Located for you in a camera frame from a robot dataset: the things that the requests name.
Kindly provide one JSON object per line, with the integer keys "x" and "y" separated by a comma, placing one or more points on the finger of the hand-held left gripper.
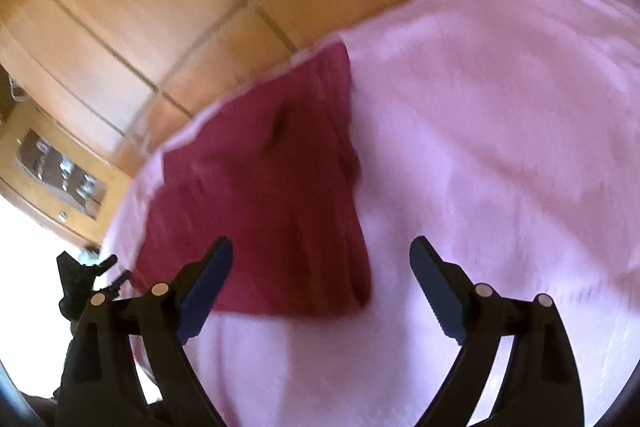
{"x": 75, "y": 279}
{"x": 122, "y": 281}

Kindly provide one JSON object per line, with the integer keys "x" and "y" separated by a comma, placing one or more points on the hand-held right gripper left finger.
{"x": 205, "y": 289}

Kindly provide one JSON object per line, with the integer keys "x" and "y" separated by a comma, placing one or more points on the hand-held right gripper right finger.
{"x": 440, "y": 289}

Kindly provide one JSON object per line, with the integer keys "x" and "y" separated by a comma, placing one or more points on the dark red lace-trimmed garment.
{"x": 280, "y": 187}

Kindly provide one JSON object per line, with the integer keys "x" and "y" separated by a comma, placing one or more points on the wooden display cabinet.
{"x": 55, "y": 167}

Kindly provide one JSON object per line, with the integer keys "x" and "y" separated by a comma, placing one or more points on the pink bedspread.
{"x": 475, "y": 132}

